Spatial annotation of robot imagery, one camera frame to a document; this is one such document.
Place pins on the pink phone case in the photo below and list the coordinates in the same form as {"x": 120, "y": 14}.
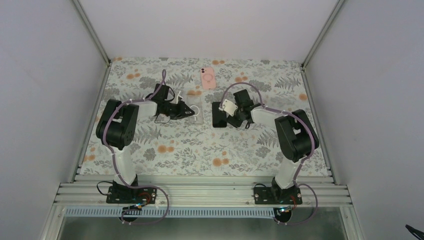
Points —
{"x": 207, "y": 77}

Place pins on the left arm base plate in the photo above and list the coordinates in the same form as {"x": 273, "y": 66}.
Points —
{"x": 124, "y": 195}

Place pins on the grey slotted cable duct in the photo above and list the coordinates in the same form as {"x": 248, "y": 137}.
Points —
{"x": 172, "y": 212}

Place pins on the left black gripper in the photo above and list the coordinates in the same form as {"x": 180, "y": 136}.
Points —
{"x": 180, "y": 113}

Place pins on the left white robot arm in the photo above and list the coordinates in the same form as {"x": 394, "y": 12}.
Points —
{"x": 117, "y": 127}

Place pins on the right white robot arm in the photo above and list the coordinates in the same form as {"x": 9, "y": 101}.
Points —
{"x": 297, "y": 138}

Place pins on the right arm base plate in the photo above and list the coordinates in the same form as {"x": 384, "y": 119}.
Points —
{"x": 265, "y": 195}

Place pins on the black phone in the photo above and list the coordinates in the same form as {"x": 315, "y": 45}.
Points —
{"x": 219, "y": 117}

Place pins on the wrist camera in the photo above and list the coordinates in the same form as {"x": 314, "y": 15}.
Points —
{"x": 229, "y": 107}
{"x": 178, "y": 97}

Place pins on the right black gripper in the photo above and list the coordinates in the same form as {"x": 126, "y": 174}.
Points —
{"x": 236, "y": 124}

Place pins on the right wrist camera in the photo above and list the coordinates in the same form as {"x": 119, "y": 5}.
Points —
{"x": 229, "y": 107}

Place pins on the clear phone case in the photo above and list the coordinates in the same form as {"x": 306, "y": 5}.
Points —
{"x": 195, "y": 103}

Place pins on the aluminium mounting rail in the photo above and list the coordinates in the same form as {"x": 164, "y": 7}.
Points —
{"x": 203, "y": 191}

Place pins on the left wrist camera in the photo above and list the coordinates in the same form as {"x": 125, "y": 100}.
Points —
{"x": 178, "y": 97}

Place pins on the floral table mat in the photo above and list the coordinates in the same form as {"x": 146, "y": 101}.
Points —
{"x": 176, "y": 147}

